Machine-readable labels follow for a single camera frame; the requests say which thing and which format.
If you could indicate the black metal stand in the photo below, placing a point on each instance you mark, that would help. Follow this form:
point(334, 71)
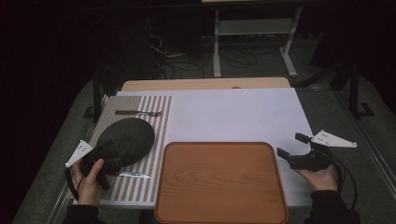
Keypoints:
point(355, 93)
point(97, 93)

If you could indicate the dark oval plate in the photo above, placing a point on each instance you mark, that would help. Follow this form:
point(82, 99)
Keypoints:
point(134, 137)

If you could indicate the brown wooden tray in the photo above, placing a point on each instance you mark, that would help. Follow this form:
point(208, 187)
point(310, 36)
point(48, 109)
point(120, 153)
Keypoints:
point(219, 183)

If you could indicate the striped placemat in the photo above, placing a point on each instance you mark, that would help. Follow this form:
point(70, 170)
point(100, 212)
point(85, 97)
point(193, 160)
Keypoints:
point(155, 124)

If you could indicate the white table cover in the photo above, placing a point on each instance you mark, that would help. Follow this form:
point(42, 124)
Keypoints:
point(233, 115)

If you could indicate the person's right hand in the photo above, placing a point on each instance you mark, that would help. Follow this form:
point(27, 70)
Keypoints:
point(322, 180)

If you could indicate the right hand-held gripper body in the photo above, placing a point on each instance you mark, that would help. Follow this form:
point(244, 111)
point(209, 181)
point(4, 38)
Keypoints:
point(313, 160)

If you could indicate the silver knife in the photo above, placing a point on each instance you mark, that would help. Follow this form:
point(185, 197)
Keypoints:
point(137, 175)

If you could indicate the white metal stand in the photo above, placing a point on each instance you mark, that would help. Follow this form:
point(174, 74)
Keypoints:
point(253, 28)

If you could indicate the person's left hand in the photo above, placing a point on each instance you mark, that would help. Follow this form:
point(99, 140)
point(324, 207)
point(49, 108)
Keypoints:
point(88, 186)

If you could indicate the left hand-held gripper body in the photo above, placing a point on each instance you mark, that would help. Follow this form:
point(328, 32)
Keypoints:
point(77, 154)

